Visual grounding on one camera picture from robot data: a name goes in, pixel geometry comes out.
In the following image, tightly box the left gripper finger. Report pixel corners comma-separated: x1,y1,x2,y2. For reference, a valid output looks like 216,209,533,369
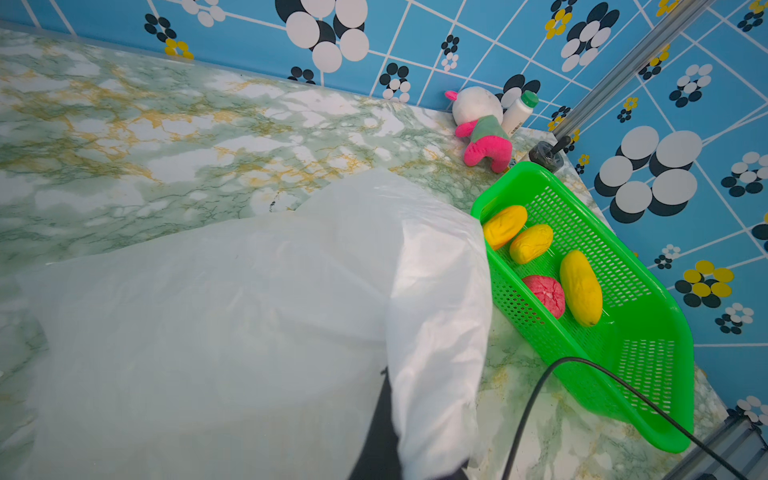
348,369,401,480

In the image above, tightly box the white plastic bag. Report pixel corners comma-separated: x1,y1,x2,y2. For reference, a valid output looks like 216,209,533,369
16,170,492,479

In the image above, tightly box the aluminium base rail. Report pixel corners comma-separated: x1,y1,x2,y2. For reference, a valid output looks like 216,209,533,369
663,414,767,480

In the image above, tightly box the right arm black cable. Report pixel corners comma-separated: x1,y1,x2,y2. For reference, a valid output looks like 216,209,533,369
500,356,751,480

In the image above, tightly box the yellow corn-like fruit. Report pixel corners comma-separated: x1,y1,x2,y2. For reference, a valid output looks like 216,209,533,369
509,224,554,264

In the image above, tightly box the long yellow fruit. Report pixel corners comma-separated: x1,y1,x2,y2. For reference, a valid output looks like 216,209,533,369
560,250,603,327

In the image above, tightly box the red round fruit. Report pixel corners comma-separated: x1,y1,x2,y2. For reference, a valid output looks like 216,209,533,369
523,275,566,319

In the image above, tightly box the jar with black lid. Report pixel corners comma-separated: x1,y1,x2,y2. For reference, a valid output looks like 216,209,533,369
528,136,571,173

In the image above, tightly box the green plastic basket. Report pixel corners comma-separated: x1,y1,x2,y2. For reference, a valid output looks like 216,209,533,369
470,160,696,454

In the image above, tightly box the right aluminium frame post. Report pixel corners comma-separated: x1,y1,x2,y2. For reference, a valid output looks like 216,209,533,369
553,0,714,140

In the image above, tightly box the white bottle green cap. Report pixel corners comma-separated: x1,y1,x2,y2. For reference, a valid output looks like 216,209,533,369
501,91,539,137

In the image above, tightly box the pink white plush toy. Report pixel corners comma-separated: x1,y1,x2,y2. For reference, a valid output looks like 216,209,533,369
444,86,513,174

